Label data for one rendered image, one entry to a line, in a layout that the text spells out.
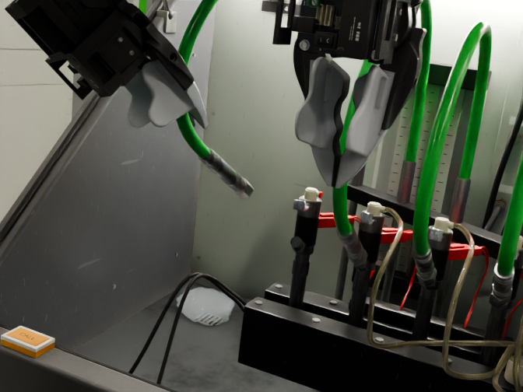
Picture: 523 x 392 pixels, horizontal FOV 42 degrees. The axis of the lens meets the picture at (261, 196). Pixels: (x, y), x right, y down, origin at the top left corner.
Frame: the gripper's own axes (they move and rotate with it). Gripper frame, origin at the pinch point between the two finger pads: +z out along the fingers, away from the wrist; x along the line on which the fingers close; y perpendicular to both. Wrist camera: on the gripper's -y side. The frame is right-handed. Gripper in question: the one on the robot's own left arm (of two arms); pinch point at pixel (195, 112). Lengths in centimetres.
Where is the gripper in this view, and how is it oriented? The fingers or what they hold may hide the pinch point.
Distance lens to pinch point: 73.0
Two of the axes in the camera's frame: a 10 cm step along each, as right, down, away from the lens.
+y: -5.7, 7.4, -3.6
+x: 5.9, 0.6, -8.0
